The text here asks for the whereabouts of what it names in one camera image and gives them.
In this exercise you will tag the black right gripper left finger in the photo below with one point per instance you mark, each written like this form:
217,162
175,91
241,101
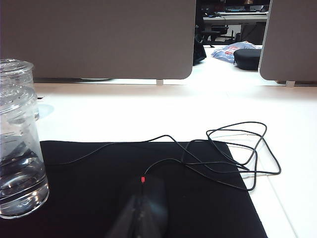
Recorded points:
125,223

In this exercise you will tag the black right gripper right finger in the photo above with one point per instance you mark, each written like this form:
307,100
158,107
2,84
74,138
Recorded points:
146,223

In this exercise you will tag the tall clear plastic cup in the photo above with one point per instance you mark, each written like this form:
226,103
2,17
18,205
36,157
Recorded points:
22,153

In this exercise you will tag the medium clear plastic cup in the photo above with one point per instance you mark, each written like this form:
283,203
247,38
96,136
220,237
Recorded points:
15,72

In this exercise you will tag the black computer mouse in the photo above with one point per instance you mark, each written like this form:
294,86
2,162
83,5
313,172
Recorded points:
156,188

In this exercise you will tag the black mouse pad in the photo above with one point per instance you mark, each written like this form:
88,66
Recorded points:
86,186

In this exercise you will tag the black bag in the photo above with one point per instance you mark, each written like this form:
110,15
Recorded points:
198,53

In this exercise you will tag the blue plastic bag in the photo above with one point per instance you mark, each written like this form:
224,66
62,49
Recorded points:
223,53

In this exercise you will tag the wide brown desk partition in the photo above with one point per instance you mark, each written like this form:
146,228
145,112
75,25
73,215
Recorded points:
99,37

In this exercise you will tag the black office chair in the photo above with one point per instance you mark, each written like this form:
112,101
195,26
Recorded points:
214,31

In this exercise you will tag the white background desk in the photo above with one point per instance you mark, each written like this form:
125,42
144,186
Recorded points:
235,17

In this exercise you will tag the narrow brown desk partition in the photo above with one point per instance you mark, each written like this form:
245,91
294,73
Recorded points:
289,39

